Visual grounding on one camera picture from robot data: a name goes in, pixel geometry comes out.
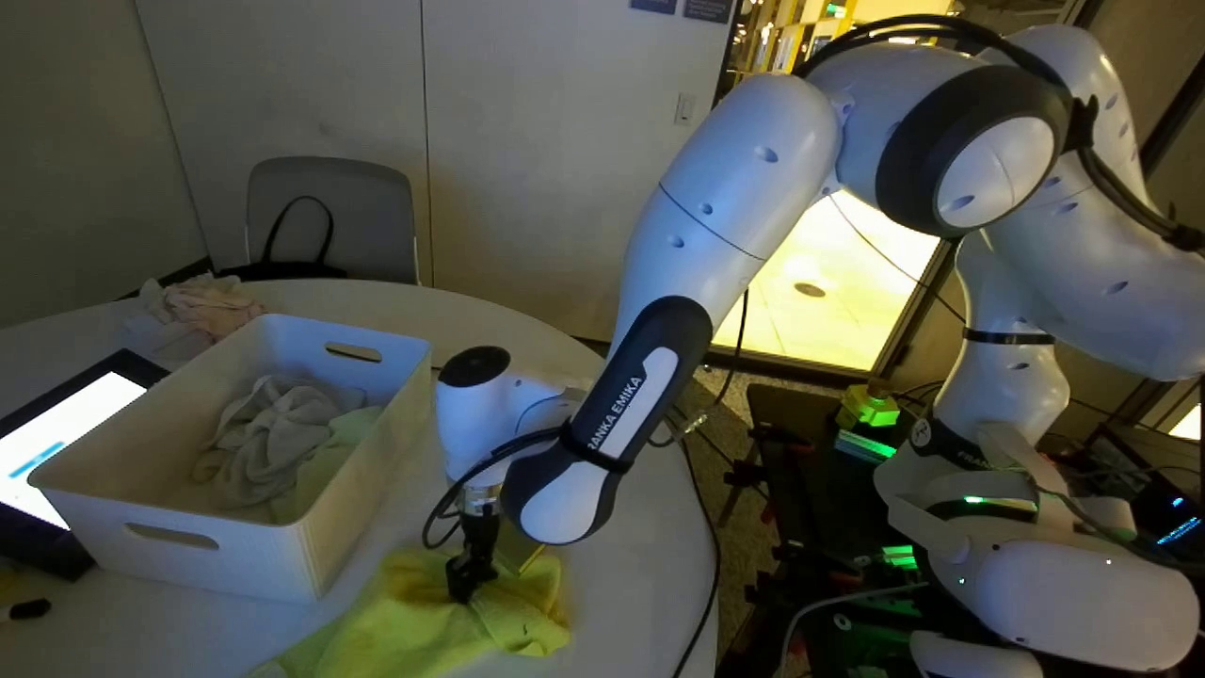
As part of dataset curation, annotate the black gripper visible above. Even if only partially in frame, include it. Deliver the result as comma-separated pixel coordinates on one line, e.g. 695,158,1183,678
444,492,500,592

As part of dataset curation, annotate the yellow towel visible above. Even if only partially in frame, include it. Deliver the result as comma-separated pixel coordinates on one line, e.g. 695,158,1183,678
244,548,572,678

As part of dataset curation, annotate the white plastic basket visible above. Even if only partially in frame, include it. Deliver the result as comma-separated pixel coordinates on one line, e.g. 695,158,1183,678
31,317,431,600

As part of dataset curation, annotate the white grey towel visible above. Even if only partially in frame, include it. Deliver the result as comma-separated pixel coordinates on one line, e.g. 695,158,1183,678
194,375,366,521

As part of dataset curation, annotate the light green towel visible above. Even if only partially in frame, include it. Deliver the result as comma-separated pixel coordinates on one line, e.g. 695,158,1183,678
269,405,382,523

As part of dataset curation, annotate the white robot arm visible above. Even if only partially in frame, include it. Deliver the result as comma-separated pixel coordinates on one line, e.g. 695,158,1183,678
440,19,1205,670

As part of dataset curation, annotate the pink cloth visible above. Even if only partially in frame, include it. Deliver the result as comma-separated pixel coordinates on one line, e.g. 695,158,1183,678
139,274,263,340

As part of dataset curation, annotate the grey chair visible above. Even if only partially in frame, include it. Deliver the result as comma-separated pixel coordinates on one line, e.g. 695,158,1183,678
237,154,419,284

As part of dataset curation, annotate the small black object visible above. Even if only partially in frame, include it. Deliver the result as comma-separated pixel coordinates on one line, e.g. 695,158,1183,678
0,600,55,620

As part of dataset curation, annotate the tablet with lit screen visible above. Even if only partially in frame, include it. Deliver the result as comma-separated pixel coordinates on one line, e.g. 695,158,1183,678
0,350,166,581

